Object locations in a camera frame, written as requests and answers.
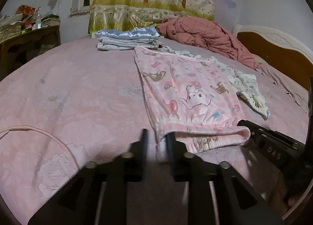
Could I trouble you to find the pink cartoon print pants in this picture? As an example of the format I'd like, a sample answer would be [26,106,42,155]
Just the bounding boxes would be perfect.
[134,47,250,154]

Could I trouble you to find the white cartoon print pyjama garment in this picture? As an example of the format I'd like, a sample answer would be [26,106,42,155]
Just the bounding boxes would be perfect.
[159,46,271,120]

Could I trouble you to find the white and brown headboard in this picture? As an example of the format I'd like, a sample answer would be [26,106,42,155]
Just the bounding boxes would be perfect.
[232,25,312,90]

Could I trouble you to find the stack of folded blue-white cloths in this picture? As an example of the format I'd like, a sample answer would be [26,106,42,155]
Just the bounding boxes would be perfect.
[94,26,160,50]

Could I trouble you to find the rumpled dusty-pink quilt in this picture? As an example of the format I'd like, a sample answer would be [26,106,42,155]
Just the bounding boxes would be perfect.
[157,16,259,69]

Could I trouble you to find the dark wooden side table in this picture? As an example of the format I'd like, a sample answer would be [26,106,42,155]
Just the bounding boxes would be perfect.
[1,26,60,79]

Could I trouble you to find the clear plastic bottle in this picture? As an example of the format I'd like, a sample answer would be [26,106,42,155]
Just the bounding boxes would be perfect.
[34,7,42,29]

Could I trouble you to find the clutter pile on table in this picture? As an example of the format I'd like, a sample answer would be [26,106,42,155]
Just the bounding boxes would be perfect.
[1,5,60,43]

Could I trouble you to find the pink cable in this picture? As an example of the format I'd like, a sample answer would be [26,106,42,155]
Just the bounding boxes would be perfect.
[0,125,81,170]

